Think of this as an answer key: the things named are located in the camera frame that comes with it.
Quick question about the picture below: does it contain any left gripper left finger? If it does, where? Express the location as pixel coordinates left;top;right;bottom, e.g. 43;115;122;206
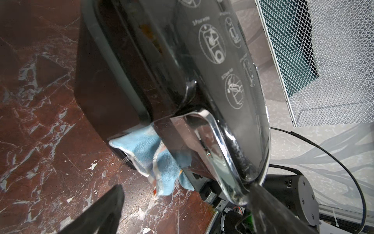
60;184;125;234

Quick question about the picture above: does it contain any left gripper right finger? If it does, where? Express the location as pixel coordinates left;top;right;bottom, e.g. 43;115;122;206
248;183;317;234

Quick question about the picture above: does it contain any blue pink patterned cloth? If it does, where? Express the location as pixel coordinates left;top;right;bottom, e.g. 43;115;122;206
109;125;194;196

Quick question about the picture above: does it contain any black coffee machine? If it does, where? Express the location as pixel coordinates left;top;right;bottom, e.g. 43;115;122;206
74;1;270;205

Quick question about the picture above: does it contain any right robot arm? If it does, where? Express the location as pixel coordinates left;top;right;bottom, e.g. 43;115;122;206
200;174;320;234

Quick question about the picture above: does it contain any white wire mesh basket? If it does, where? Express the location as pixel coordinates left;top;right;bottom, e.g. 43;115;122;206
256;1;374;127

